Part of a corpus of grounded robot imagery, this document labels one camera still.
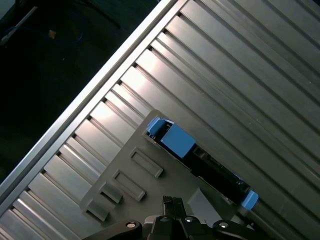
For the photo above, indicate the hard disk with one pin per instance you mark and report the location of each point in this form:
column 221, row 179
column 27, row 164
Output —
column 177, row 145

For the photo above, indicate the grey parts rack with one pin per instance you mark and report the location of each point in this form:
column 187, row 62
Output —
column 175, row 180

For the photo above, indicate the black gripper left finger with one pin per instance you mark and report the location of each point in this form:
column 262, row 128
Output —
column 165, row 225

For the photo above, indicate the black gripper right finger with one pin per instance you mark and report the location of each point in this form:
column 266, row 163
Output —
column 187, row 227

